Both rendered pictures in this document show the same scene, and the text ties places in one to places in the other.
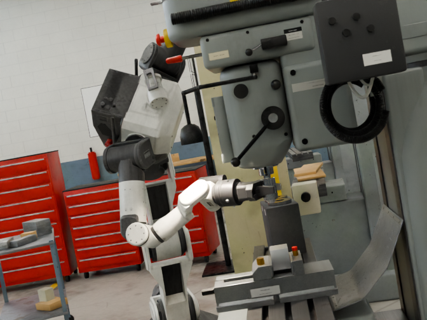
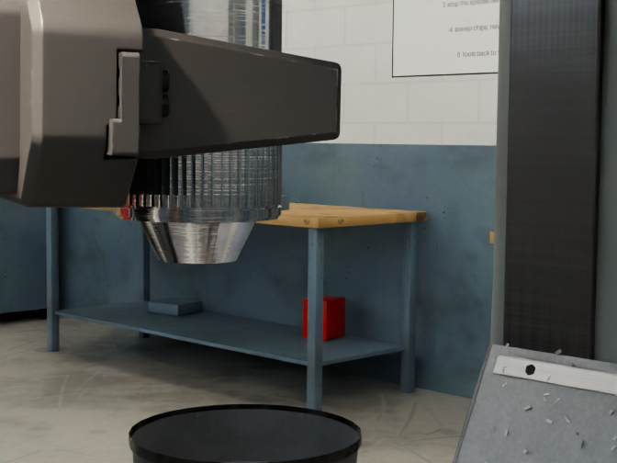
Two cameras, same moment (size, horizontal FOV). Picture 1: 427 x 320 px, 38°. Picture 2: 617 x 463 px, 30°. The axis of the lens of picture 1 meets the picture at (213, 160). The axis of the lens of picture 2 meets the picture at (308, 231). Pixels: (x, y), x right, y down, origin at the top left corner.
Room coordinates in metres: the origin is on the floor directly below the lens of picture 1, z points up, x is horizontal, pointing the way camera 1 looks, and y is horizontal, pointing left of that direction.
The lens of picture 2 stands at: (1.74, 0.08, 1.22)
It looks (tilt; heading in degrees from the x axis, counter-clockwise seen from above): 5 degrees down; 309
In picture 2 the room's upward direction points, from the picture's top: 1 degrees clockwise
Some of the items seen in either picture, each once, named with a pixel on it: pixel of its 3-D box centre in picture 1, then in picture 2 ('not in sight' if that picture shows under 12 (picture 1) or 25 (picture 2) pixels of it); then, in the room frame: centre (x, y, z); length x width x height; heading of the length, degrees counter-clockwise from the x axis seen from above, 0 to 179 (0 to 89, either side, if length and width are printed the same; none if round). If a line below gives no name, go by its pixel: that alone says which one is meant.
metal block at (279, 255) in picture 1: (279, 256); not in sight; (1.80, -0.14, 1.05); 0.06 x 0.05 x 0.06; 175
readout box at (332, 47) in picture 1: (359, 37); not in sight; (1.61, -0.42, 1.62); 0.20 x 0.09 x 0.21; 84
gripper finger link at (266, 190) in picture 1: (265, 190); (231, 96); (1.94, -0.14, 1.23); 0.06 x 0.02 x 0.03; 62
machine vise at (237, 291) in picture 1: (273, 277); not in sight; (1.80, -0.11, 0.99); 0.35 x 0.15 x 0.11; 85
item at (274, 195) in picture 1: (269, 190); (197, 113); (1.97, -0.16, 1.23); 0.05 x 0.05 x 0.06
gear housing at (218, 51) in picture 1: (257, 46); not in sight; (1.96, -0.20, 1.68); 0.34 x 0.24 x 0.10; 84
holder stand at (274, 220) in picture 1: (281, 224); not in sight; (2.37, -0.21, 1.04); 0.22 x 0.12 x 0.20; 1
